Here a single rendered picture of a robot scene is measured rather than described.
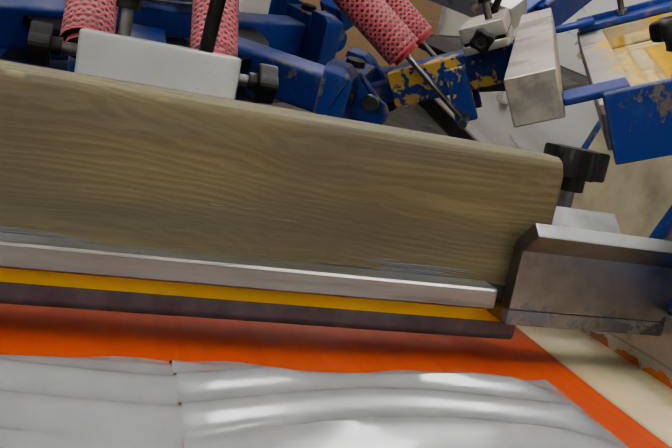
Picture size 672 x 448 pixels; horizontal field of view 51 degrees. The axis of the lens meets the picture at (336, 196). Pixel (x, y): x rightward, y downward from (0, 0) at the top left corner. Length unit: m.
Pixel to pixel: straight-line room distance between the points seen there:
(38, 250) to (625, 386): 0.28
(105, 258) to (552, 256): 0.21
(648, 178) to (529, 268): 2.58
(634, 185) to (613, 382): 2.58
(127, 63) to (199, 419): 0.37
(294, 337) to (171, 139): 0.11
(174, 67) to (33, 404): 0.37
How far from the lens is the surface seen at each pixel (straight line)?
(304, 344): 0.33
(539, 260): 0.35
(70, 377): 0.27
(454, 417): 0.28
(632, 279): 0.39
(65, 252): 0.29
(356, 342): 0.35
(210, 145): 0.30
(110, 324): 0.33
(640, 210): 2.90
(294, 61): 1.04
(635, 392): 0.39
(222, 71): 0.58
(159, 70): 0.58
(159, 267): 0.29
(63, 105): 0.29
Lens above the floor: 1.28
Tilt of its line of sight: 24 degrees down
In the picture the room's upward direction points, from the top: 16 degrees clockwise
